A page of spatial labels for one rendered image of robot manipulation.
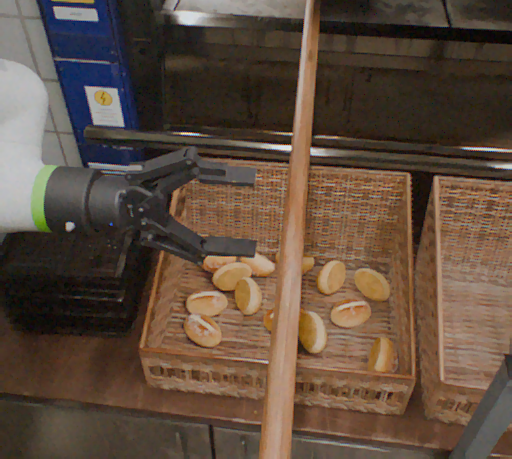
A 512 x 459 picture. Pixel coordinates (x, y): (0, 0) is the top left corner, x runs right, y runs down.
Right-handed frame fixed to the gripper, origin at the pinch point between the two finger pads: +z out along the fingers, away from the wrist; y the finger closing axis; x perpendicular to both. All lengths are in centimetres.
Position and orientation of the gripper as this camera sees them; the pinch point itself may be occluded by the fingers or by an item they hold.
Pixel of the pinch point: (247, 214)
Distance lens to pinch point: 77.0
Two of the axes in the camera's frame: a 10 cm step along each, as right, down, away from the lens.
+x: -1.1, 6.9, -7.1
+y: 0.0, 7.2, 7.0
